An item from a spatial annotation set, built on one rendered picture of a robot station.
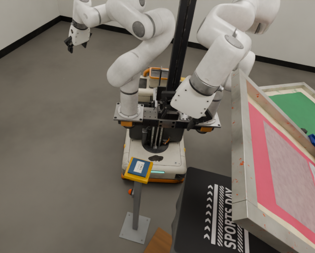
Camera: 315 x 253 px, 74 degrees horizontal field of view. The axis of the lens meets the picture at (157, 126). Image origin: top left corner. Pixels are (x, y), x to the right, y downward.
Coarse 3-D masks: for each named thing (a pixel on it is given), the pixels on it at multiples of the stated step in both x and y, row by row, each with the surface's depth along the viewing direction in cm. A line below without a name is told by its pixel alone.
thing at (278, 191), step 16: (256, 160) 61; (272, 160) 68; (256, 176) 57; (272, 176) 63; (288, 176) 70; (272, 192) 58; (288, 192) 64; (304, 192) 72; (272, 208) 54; (288, 208) 60; (304, 208) 66; (304, 224) 61
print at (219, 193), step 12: (216, 192) 110; (228, 192) 111; (216, 204) 106; (228, 204) 107; (216, 216) 102; (228, 216) 102; (204, 228) 97; (216, 228) 98; (228, 228) 98; (240, 228) 99; (204, 240) 94; (216, 240) 94; (228, 240) 95; (240, 240) 95
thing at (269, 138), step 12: (252, 108) 79; (252, 120) 73; (264, 120) 80; (252, 132) 69; (264, 132) 75; (276, 132) 83; (264, 144) 70; (276, 144) 77; (288, 144) 84; (276, 156) 72; (288, 156) 78; (300, 156) 87; (288, 168) 73; (300, 168) 80; (300, 180) 75; (312, 180) 82; (312, 192) 76
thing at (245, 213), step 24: (240, 72) 79; (240, 96) 68; (264, 96) 83; (240, 120) 60; (288, 120) 87; (240, 144) 55; (312, 144) 93; (240, 168) 50; (240, 192) 45; (240, 216) 42; (264, 216) 44; (264, 240) 46; (288, 240) 45
